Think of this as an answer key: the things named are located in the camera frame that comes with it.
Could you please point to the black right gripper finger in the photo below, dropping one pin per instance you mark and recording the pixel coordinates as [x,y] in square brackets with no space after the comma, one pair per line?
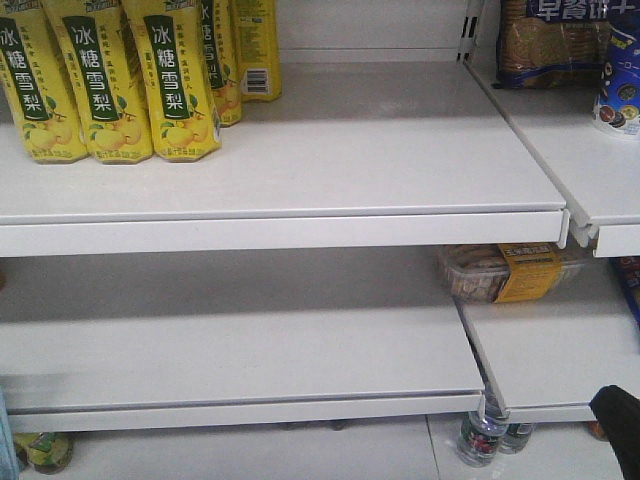
[617,411]

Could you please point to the light blue plastic basket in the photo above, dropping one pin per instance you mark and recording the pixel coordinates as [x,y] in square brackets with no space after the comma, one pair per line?
[9,464]

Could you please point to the clear cookie box yellow label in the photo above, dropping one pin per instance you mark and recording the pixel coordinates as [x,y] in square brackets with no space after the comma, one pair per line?
[503,273]

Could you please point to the clear water bottle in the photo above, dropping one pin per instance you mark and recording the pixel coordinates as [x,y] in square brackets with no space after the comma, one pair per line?
[480,438]

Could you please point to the breakfast biscuit bag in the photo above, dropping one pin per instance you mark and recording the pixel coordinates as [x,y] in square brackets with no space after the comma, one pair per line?
[548,44]

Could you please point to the blue white snack cup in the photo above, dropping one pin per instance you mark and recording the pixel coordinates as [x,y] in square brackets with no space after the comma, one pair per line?
[616,107]

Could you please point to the yellow pear drink carton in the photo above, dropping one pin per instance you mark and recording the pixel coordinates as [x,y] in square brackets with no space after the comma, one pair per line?
[183,117]
[103,66]
[36,83]

